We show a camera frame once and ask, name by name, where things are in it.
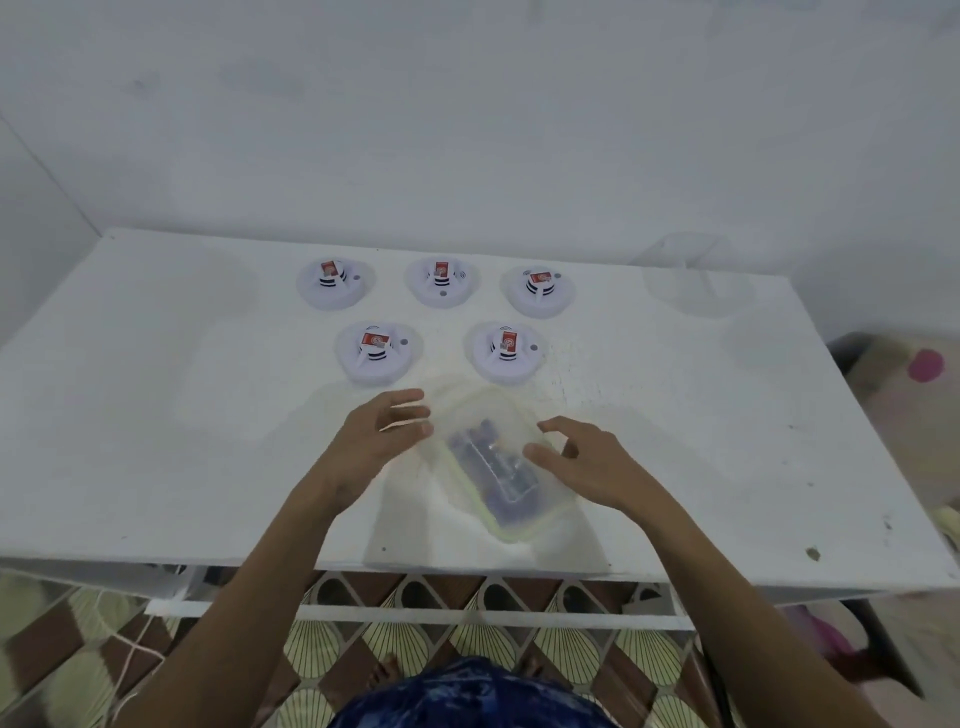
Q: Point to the person's left hand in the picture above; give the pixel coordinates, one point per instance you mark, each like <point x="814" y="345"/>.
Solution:
<point x="367" y="446"/>

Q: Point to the person's right hand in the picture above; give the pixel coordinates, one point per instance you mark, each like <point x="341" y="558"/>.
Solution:
<point x="600" y="469"/>

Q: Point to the clear plastic container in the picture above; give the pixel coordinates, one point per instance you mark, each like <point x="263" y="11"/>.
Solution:
<point x="697" y="277"/>
<point x="525" y="521"/>

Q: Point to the pile of assorted batteries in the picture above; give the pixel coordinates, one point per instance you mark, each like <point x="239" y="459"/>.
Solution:
<point x="491" y="465"/>

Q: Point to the person's right forearm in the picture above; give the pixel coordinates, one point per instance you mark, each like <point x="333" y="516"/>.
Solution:
<point x="742" y="622"/>

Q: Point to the person's left forearm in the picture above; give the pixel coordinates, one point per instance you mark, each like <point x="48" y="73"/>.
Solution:
<point x="255" y="600"/>

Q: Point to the person's right foot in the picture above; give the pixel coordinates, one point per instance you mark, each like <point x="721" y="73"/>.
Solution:
<point x="536" y="664"/>

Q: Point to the person's foot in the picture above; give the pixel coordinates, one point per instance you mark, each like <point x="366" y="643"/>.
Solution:
<point x="384" y="673"/>
<point x="536" y="664"/>

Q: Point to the person's left foot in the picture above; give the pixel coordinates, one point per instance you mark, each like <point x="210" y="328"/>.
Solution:
<point x="384" y="673"/>

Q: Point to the person's blue clothing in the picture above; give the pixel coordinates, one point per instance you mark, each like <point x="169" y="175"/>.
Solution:
<point x="472" y="697"/>

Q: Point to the cream fabric with pink dots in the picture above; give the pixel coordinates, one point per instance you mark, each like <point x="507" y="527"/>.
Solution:
<point x="900" y="405"/>

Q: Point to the dark table leg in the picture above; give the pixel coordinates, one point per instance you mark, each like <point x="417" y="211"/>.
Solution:
<point x="885" y="649"/>

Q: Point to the white table frame rail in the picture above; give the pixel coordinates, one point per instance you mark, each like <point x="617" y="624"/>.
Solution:
<point x="450" y="615"/>

